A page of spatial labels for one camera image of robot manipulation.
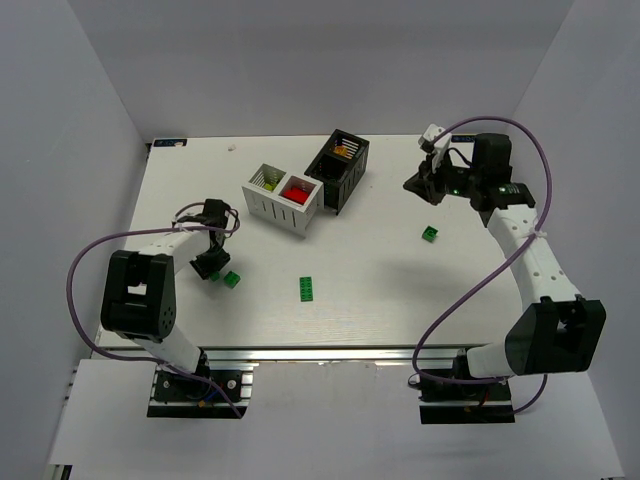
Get green 2x2 lego brick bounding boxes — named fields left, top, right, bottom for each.
left=223, top=271, right=241, bottom=289

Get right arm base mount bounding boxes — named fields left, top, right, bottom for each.
left=407, top=373, right=515, bottom=425

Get blue corner label right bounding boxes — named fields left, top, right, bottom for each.
left=451, top=135, right=476, bottom=143

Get white two-compartment container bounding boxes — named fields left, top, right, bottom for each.
left=242, top=164, right=324, bottom=237

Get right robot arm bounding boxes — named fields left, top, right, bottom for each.
left=403, top=124, right=606, bottom=385

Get yellow oval lego piece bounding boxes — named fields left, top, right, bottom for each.
left=333, top=145, right=350, bottom=158

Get red 2x4 lego brick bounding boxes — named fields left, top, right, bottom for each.
left=281, top=187, right=309, bottom=205

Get green 2x4 lego plate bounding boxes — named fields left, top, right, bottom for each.
left=299, top=276, right=314, bottom=302

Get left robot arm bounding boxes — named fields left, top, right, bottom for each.
left=101, top=199, right=237, bottom=374

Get green printed lego brick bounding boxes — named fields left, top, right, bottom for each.
left=421, top=226, right=438, bottom=243

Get blue corner label left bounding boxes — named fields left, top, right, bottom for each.
left=152, top=138, right=187, bottom=148

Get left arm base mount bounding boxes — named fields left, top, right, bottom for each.
left=147, top=357, right=254, bottom=420

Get blue corner label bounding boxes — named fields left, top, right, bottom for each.
left=451, top=135, right=476, bottom=143
left=152, top=138, right=187, bottom=148

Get black two-compartment container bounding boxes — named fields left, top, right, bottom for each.
left=304, top=129, right=370, bottom=214

